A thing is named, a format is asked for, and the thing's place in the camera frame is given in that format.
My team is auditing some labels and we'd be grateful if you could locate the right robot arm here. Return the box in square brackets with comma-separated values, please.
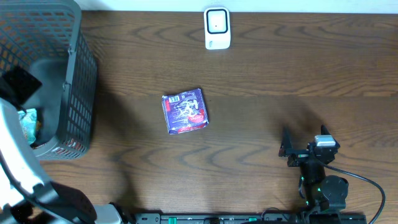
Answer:
[279, 125, 349, 212]

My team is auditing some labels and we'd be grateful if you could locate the purple snack package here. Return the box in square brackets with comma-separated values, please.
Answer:
[162, 88, 209, 134]

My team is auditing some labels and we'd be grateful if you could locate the green wipes packet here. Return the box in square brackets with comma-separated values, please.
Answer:
[18, 109, 38, 145]

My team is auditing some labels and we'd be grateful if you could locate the grey plastic basket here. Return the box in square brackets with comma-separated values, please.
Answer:
[1, 0, 98, 160]

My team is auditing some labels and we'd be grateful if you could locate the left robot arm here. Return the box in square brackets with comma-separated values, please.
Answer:
[1, 66, 127, 224]

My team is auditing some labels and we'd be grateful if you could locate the white barcode scanner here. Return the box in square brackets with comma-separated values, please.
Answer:
[203, 7, 231, 50]

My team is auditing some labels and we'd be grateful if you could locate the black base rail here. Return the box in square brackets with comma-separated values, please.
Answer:
[133, 213, 367, 224]

